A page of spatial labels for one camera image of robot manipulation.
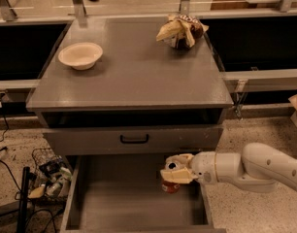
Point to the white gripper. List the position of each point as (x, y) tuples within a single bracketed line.
[(203, 166)]

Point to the red coke can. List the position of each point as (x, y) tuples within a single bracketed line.
[(170, 187)]

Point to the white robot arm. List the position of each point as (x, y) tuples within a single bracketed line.
[(258, 168)]

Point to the grey drawer cabinet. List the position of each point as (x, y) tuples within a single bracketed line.
[(138, 81)]

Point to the open grey middle drawer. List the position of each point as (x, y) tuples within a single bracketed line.
[(123, 194)]

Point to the grey top drawer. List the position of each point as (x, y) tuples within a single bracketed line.
[(93, 141)]

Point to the crumpled chip bag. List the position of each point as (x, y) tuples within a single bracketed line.
[(181, 31)]

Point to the black drawer handle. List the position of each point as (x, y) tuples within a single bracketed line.
[(134, 140)]

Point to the wire basket with items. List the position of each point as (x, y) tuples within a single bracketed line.
[(52, 178)]

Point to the black stand post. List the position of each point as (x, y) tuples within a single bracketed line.
[(23, 200)]

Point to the metal rail frame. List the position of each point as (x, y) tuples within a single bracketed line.
[(254, 50)]

